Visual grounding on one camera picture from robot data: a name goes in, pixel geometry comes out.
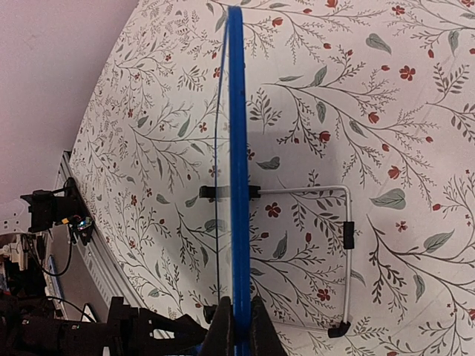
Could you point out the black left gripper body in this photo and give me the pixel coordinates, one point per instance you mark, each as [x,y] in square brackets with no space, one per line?
[139,331]

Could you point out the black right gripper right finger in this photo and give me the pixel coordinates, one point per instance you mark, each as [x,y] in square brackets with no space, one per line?
[263,338]

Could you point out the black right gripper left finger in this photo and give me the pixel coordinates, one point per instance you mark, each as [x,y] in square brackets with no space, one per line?
[220,338]

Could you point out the small blue-framed whiteboard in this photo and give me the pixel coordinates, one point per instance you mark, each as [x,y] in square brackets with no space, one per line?
[239,189]

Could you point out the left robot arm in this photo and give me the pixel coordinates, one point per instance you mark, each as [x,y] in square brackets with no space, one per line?
[28,327]

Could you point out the floral patterned table mat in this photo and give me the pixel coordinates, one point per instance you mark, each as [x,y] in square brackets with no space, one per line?
[374,95]

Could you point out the front aluminium rail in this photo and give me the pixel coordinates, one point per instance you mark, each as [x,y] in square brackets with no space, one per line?
[95,277]

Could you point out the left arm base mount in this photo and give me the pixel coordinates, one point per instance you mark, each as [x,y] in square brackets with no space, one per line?
[64,206]

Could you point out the wire whiteboard stand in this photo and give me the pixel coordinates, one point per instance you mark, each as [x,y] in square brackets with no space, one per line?
[292,247]

